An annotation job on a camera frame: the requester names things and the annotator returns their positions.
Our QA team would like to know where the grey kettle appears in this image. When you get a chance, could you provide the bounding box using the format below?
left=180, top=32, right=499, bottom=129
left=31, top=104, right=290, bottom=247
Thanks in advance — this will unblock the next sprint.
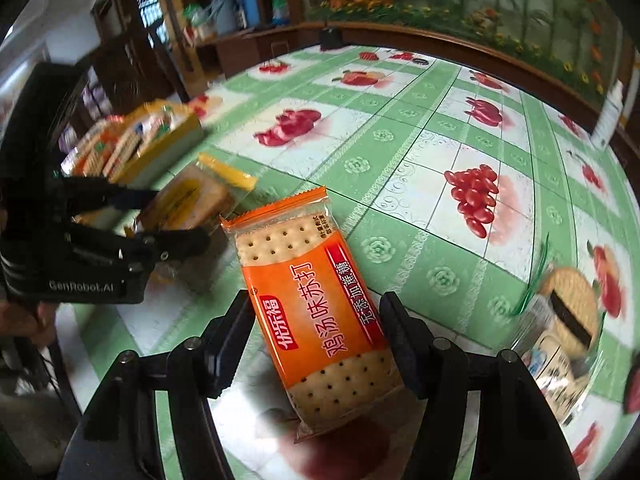
left=210, top=0, right=238, bottom=33

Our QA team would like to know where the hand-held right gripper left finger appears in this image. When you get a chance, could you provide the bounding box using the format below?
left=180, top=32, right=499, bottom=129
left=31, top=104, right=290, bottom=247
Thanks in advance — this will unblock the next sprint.
left=57, top=290, right=258, bottom=480

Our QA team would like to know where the person's left hand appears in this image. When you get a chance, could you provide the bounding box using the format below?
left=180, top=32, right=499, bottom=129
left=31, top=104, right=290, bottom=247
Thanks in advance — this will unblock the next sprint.
left=0, top=301, right=57, bottom=348

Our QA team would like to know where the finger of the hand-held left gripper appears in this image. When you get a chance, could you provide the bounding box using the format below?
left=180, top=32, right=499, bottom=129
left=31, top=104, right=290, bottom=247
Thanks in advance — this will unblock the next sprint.
left=70, top=222, right=211, bottom=267
left=59, top=176, right=162, bottom=212

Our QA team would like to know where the blue thermos jug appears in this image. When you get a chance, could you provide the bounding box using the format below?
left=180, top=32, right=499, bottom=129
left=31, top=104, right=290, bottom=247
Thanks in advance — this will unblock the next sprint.
left=237, top=0, right=262, bottom=28

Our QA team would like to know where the white label cracker packet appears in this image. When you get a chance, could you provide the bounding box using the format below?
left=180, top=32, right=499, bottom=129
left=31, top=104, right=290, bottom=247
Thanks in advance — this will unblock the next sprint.
left=515, top=332, right=596, bottom=423

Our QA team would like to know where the white spray bottle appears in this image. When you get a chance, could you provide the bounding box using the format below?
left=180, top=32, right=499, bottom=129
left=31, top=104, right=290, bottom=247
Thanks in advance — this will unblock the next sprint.
left=592, top=80, right=626, bottom=148

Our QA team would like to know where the green plastic bag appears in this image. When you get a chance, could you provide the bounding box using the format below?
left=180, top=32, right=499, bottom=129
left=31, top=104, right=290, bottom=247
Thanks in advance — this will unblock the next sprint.
left=181, top=4, right=208, bottom=31

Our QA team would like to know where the orange cracker packet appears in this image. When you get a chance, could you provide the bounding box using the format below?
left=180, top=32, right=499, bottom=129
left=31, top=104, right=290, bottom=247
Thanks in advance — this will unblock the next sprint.
left=220, top=186, right=406, bottom=443
left=62, top=120, right=131, bottom=178

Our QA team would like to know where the green fruit-print tablecloth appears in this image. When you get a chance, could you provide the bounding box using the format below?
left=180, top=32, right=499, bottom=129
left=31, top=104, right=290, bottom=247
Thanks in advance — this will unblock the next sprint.
left=70, top=45, right=640, bottom=480

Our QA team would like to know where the yellow cardboard box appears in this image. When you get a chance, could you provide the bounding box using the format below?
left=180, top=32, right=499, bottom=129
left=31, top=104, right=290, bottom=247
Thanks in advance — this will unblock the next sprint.
left=60, top=100, right=207, bottom=193

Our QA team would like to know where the glass tank with plants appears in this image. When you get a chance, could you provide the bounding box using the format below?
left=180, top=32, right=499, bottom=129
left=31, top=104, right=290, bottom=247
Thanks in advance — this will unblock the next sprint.
left=300, top=0, right=631, bottom=111

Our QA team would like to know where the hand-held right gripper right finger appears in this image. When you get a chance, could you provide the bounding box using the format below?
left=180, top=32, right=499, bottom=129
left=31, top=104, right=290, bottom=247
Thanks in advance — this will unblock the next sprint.
left=377, top=290, right=583, bottom=480

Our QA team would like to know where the clear round biscuit packet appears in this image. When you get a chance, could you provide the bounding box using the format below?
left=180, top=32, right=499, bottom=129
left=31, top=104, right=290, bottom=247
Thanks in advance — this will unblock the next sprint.
left=520, top=260, right=603, bottom=361

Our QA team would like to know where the dark wooden cabinet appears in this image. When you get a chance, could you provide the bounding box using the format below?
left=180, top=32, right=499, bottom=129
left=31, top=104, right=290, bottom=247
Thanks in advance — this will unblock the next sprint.
left=90, top=0, right=311, bottom=96

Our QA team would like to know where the yellow cracker packet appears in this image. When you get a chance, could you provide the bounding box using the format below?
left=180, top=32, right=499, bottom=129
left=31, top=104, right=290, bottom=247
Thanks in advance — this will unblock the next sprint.
left=137, top=152, right=259, bottom=243

